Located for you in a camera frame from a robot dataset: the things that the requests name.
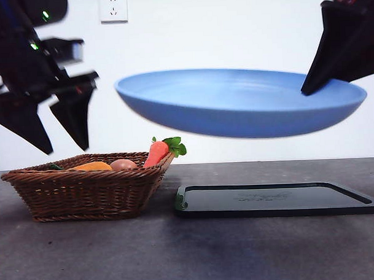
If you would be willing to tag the white wall socket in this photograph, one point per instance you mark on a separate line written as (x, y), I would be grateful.
(114, 9)

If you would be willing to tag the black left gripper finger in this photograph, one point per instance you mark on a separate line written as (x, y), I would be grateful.
(74, 113)
(20, 118)

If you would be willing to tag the green pepper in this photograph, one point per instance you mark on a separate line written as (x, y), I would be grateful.
(56, 166)

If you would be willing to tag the brown wicker basket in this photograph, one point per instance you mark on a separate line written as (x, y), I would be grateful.
(84, 192)

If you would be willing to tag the pale grey camera box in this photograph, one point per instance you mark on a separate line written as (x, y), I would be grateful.
(74, 51)

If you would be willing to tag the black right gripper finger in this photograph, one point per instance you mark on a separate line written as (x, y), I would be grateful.
(365, 47)
(328, 49)

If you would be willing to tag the orange carrot with green leaves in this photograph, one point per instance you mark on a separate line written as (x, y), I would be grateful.
(156, 153)

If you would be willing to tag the blue round plate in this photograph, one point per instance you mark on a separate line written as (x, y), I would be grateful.
(229, 111)

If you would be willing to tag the black rectangular tray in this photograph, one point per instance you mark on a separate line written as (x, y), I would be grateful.
(269, 201)

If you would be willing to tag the yellow-orange corn cob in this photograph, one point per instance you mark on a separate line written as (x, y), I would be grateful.
(92, 166)

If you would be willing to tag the brown egg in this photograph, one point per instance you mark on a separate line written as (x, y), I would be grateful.
(123, 165)

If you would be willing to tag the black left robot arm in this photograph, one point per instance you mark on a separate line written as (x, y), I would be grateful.
(14, 44)

